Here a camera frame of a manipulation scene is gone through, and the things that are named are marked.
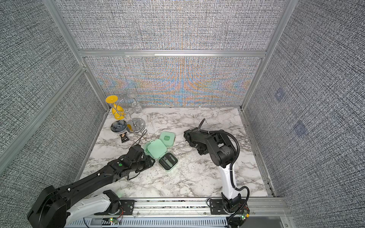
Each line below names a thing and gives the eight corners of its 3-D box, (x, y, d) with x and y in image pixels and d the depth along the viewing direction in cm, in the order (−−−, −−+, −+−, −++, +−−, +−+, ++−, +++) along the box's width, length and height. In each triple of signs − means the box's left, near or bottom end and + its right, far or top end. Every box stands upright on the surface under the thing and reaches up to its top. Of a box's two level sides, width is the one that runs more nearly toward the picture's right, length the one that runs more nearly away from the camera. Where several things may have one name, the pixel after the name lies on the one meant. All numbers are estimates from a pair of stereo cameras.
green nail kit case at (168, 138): (159, 147, 98) (158, 144, 96) (160, 133, 106) (160, 131, 103) (174, 147, 99) (174, 144, 96) (175, 133, 106) (175, 131, 103)
